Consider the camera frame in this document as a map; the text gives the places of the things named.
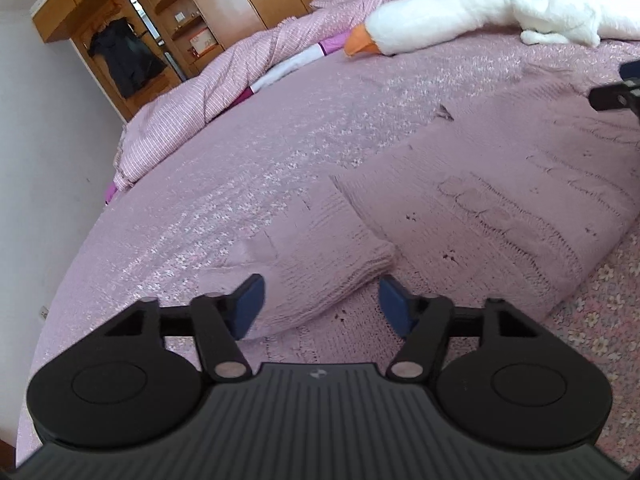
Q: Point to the pink floral bedspread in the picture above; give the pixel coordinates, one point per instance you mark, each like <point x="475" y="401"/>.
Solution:
<point x="200" y="185"/>

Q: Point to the white and purple cloth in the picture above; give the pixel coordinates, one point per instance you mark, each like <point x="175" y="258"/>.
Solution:
<point x="290" y="65"/>

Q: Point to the pink checked quilt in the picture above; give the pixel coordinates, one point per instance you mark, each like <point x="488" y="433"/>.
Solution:
<point x="200" y="95"/>

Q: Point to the white wall socket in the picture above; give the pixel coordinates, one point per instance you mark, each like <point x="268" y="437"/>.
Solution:
<point x="43" y="313"/>

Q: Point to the black hanging garment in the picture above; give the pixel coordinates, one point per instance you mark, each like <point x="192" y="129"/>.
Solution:
<point x="125" y="60"/>

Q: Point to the pink knit sweater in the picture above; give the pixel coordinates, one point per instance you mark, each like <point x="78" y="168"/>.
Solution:
<point x="500" y="185"/>

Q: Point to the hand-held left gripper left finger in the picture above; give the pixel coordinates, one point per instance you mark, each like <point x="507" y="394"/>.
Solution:
<point x="250" y="302"/>

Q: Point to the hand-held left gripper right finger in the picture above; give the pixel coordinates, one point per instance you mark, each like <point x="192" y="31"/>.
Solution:
<point x="395" y="302"/>

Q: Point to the white goose plush toy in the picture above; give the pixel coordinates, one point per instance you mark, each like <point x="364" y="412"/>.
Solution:
<point x="475" y="5"/>

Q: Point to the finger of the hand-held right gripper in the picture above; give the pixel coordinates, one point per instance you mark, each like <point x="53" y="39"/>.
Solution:
<point x="612" y="95"/>

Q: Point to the orange box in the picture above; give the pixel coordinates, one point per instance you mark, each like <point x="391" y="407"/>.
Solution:
<point x="204" y="42"/>

